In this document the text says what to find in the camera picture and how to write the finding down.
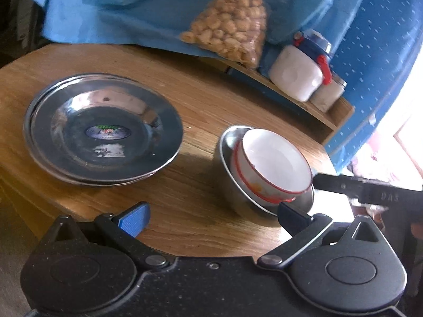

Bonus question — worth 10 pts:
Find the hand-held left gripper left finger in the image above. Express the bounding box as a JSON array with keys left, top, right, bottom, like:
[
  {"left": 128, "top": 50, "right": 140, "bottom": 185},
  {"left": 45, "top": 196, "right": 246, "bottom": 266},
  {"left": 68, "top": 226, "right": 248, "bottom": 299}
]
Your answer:
[{"left": 49, "top": 201, "right": 169, "bottom": 270}]

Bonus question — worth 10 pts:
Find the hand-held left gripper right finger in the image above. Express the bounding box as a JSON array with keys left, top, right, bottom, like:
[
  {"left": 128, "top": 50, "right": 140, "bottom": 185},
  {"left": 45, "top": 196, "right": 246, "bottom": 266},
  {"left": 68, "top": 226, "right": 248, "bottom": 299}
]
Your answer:
[{"left": 257, "top": 201, "right": 384, "bottom": 269}]

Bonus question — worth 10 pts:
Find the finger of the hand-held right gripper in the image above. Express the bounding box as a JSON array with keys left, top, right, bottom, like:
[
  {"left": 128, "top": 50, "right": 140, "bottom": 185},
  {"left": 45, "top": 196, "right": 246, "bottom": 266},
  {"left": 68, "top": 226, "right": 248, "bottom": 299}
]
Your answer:
[{"left": 312, "top": 173, "right": 362, "bottom": 203}]

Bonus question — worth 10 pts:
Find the white bowl with red rim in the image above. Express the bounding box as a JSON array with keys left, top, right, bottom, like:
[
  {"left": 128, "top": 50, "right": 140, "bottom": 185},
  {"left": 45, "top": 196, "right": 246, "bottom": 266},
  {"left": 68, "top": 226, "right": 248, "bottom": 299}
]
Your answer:
[
  {"left": 241, "top": 128, "right": 313, "bottom": 203},
  {"left": 231, "top": 145, "right": 295, "bottom": 204}
]

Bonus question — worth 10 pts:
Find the stainless steel bowl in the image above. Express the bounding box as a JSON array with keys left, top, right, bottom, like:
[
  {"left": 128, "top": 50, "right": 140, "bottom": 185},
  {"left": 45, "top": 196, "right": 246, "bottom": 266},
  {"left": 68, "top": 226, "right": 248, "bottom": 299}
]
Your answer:
[{"left": 214, "top": 125, "right": 315, "bottom": 218}]

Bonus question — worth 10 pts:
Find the wooden shelf board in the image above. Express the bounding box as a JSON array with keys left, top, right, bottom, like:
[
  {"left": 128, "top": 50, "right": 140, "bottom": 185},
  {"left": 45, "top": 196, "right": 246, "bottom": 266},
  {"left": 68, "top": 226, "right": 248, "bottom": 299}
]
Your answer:
[{"left": 227, "top": 58, "right": 356, "bottom": 131}]

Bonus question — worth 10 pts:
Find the small white jar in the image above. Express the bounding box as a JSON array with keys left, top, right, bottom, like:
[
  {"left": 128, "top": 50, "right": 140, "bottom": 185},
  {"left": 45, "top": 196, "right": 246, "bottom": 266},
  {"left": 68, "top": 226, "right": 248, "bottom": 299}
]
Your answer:
[{"left": 309, "top": 75, "right": 347, "bottom": 113}]

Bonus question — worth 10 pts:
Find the blue dotted cloth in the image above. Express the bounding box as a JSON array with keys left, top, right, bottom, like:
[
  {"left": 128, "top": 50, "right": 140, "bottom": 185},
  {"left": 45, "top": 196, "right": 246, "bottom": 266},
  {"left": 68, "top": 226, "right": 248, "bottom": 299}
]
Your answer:
[{"left": 322, "top": 0, "right": 423, "bottom": 174}]

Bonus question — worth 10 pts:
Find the white jar with blue lid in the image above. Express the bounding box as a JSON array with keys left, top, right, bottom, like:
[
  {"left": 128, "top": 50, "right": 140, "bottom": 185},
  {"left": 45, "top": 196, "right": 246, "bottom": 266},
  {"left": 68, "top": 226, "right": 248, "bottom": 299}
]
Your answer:
[{"left": 269, "top": 30, "right": 333, "bottom": 102}]

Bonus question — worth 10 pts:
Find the clear bag of puffed snacks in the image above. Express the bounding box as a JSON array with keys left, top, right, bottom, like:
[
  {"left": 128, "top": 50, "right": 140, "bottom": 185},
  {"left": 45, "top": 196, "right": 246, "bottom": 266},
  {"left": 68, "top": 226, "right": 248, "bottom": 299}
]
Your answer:
[{"left": 178, "top": 0, "right": 275, "bottom": 71}]

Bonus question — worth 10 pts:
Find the light blue cloth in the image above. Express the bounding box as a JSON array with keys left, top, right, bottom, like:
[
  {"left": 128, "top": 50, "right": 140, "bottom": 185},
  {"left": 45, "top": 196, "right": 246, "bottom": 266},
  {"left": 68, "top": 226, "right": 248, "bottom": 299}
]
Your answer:
[{"left": 28, "top": 0, "right": 367, "bottom": 68}]

